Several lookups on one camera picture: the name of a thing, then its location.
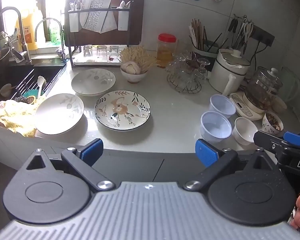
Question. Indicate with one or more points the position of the black dish rack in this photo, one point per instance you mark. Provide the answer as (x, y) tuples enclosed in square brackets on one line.
[(72, 47)]

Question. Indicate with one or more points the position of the white ceramic bowl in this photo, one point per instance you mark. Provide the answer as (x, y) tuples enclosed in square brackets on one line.
[(245, 131)]

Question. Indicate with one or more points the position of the set of hanging kitchen utensils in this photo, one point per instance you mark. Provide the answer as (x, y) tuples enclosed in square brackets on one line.
[(240, 33)]

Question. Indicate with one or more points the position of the black wall socket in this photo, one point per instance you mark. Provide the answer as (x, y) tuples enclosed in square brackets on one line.
[(263, 35)]

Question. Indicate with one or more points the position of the dark wooden cutting board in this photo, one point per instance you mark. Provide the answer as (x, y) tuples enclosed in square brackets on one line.
[(135, 17)]

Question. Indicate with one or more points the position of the cream kettle base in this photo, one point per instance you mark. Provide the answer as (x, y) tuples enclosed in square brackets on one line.
[(242, 105)]

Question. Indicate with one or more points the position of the cluster of crystal glass cups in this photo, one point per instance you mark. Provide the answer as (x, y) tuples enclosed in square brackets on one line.
[(187, 66)]

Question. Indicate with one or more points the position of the garlic bulb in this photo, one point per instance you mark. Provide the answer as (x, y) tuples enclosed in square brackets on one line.
[(130, 67)]

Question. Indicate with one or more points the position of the dried noodle bundle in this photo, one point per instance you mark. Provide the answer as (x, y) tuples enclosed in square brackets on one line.
[(140, 55)]

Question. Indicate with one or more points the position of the bright window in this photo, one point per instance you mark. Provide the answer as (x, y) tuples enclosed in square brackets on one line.
[(52, 0)]

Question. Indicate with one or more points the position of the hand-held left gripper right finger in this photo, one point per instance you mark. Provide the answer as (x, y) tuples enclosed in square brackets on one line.
[(206, 153)]

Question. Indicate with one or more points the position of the yellow cloth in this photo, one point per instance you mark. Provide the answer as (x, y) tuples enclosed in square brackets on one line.
[(17, 116)]

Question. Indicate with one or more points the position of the small patterned bowl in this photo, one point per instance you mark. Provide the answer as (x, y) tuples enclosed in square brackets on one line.
[(272, 125)]

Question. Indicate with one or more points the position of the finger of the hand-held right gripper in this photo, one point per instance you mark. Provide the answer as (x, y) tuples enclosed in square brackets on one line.
[(296, 138), (265, 138)]

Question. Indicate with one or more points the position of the thin steel faucet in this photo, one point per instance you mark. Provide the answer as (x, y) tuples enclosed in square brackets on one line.
[(61, 37)]

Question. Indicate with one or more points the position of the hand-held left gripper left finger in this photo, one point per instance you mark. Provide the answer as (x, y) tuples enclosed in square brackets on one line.
[(92, 151)]

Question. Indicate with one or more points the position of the colourful floral plate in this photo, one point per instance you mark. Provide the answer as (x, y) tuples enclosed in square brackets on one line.
[(122, 110)]

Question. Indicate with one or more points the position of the teal sunflower sponge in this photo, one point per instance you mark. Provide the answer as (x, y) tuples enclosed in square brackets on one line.
[(30, 99)]

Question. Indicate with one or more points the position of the wooden dish brush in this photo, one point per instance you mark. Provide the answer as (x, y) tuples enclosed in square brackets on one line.
[(6, 90)]

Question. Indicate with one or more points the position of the tall steel faucet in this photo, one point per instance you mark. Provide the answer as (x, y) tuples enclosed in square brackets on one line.
[(23, 42)]

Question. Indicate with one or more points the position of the white cutlery holder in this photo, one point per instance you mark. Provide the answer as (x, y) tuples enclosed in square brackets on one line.
[(123, 18), (74, 22)]

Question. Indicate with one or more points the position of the white electric cooker pot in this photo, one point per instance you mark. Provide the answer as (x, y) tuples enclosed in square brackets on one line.
[(226, 72)]

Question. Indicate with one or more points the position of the white soup spoon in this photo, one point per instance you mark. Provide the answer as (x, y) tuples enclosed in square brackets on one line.
[(122, 4)]

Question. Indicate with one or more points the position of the black sink drain rack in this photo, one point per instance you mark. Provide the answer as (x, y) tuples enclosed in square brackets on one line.
[(25, 82)]

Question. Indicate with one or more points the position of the white patterned cutting board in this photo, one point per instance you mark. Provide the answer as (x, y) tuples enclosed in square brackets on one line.
[(96, 12)]

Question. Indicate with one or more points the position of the black sink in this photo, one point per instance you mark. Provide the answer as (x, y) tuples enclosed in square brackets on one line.
[(52, 67)]

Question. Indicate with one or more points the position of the glass kettle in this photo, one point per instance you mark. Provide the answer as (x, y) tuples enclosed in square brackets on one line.
[(263, 87)]

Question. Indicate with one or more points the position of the white bowl with orange foot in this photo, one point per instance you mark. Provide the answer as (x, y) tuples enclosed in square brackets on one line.
[(133, 78)]

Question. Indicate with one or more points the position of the bluish white plastic bowl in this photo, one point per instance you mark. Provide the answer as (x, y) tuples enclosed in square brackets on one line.
[(222, 105), (216, 127)]

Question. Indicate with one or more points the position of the white drip tray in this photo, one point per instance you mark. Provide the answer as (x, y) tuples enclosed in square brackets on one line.
[(95, 62)]

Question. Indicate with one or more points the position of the clear glass tumbler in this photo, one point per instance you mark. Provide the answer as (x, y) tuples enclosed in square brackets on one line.
[(114, 53), (88, 52), (101, 53)]

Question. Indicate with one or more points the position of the orange detergent bottle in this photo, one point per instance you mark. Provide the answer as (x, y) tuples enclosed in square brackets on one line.
[(30, 35)]

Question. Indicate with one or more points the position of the green bottle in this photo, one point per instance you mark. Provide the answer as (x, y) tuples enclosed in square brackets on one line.
[(55, 32)]

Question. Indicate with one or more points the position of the metal wok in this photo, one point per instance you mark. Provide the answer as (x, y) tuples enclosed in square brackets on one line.
[(0, 60)]

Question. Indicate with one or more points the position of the white floral plate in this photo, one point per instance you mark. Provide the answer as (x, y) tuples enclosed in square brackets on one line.
[(58, 113), (93, 81)]

